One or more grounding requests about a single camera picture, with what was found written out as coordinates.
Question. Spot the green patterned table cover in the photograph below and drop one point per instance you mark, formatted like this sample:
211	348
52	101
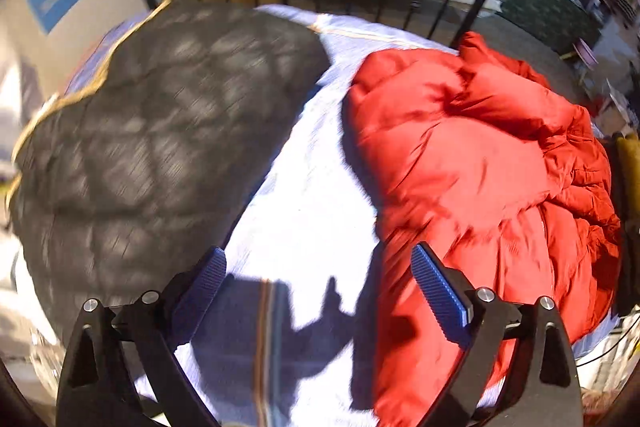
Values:
540	2

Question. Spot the red puffer jacket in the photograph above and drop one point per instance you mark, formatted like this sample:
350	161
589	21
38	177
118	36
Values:
475	157

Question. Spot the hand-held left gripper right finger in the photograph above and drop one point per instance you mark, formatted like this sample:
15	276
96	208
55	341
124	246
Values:
440	292

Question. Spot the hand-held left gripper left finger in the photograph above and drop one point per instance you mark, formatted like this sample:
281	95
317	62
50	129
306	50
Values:
202	287

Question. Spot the white bed sheet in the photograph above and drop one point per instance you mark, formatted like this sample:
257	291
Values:
300	207

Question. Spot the black quilted jacket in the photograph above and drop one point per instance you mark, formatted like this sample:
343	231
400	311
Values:
150	132

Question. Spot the pink stool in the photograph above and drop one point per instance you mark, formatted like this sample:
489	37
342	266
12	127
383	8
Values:
585	52

